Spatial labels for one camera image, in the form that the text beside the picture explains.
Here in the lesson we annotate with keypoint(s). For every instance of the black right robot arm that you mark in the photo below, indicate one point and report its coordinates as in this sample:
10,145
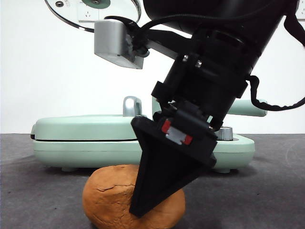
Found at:
214,12

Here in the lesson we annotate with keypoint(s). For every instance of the silver control knob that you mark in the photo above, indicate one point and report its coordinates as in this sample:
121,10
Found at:
226,133

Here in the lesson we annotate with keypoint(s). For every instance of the glass lid with green knob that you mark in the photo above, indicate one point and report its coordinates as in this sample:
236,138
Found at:
95,3

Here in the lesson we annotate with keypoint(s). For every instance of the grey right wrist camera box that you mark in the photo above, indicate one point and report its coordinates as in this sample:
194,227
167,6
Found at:
109,40

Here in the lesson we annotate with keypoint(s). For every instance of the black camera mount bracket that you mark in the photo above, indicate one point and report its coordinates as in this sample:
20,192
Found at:
164,35

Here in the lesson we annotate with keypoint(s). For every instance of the mint green griddle lid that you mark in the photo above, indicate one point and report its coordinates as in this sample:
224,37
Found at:
83,126

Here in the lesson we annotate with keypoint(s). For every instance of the brown potato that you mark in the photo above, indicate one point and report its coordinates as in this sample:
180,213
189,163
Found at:
109,200

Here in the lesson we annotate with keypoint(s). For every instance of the white wall socket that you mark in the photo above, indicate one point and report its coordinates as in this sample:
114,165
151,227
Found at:
301,7
88,15

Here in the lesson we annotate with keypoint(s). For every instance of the mint green appliance base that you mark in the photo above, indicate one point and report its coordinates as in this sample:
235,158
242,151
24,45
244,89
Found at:
83,155

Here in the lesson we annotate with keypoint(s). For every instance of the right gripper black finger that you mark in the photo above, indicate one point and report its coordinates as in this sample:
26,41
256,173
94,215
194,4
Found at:
164,171

